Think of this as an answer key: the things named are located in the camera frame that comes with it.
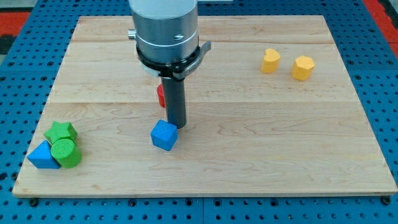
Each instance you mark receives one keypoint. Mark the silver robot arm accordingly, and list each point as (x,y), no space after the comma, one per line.
(166,32)

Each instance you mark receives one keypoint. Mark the blue triangle block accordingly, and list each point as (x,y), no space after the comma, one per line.
(41,157)

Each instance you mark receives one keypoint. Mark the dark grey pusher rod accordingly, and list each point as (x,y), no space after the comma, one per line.
(174,97)

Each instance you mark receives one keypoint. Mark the blue cube block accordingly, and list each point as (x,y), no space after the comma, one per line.
(164,135)

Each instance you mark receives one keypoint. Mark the red block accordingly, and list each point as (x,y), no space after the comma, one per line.
(160,94)

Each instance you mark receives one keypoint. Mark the wooden board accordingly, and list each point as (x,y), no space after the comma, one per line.
(248,133)

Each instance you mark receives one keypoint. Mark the yellow heart block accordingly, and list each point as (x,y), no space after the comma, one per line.
(271,61)

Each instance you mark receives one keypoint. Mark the yellow hexagon block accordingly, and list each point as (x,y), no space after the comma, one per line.
(302,68)

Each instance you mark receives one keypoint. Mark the green cylinder block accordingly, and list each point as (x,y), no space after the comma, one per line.
(66,153)

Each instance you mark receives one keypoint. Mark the green star block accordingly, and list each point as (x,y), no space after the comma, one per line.
(60,131)

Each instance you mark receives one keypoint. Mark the black mounting bracket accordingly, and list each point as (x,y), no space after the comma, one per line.
(177,71)

